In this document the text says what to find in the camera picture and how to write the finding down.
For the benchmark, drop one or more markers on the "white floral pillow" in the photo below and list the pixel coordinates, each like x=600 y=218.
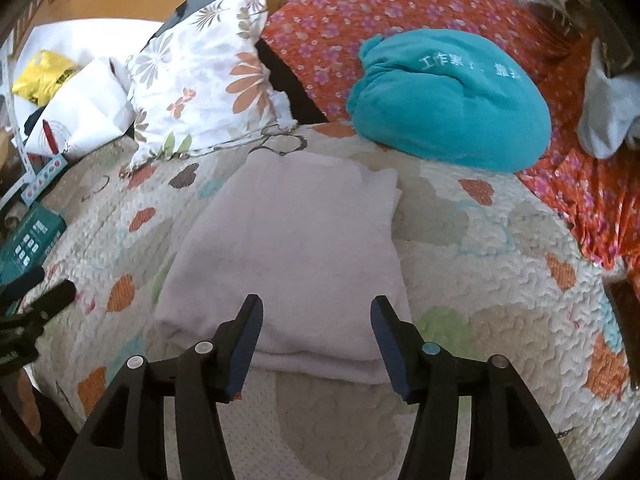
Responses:
x=200 y=85

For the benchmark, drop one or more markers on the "grey white cloth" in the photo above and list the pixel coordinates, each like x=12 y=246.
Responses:
x=605 y=110

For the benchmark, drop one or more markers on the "orange floral bedsheet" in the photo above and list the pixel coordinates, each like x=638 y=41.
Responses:
x=320 y=45

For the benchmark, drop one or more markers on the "teal plush blanket bundle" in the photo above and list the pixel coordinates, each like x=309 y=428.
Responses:
x=450 y=110

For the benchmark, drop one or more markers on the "cream patterned quilt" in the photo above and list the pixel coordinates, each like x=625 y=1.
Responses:
x=500 y=270

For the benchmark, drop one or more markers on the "yellow plastic bag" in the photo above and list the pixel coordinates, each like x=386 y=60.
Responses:
x=42 y=75

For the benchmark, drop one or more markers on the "pale pink floral sweater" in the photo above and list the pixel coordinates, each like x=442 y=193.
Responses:
x=290 y=260

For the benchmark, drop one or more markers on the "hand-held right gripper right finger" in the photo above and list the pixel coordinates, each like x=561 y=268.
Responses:
x=395 y=360

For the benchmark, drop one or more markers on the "green cardboard box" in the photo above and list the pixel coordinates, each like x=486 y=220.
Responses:
x=32 y=235

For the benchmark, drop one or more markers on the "white box with coloured dots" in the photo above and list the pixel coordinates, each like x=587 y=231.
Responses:
x=45 y=177

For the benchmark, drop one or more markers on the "dark flat board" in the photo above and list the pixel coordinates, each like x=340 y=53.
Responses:
x=195 y=10

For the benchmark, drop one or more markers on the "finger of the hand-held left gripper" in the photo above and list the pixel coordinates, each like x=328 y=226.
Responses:
x=55 y=295
x=25 y=282

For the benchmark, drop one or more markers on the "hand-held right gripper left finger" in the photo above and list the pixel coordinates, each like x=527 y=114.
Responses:
x=245 y=355

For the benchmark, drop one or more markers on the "white plastic bag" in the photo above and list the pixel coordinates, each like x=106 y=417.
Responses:
x=85 y=105

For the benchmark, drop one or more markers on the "person's left forearm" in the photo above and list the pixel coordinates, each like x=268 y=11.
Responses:
x=27 y=400

